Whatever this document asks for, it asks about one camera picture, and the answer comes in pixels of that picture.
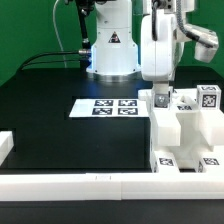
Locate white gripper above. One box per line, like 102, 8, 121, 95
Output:
141, 9, 183, 108

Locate white chair seat piece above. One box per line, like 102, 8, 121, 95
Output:
149, 109, 224, 169

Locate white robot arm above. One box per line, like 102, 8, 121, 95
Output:
140, 0, 192, 108

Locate white flat back plate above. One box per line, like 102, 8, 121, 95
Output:
69, 99, 148, 118

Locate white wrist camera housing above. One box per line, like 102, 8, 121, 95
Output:
184, 24, 219, 63

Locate black cable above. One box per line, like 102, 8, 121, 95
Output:
16, 49, 91, 73

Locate white front fence rail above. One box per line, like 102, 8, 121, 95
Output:
0, 173, 224, 201

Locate white fence rail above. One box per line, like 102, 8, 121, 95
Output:
0, 173, 224, 201
0, 131, 14, 166

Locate white thin cable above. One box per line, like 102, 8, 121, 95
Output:
52, 0, 69, 69

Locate white left fence rail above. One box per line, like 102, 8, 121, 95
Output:
0, 131, 14, 166

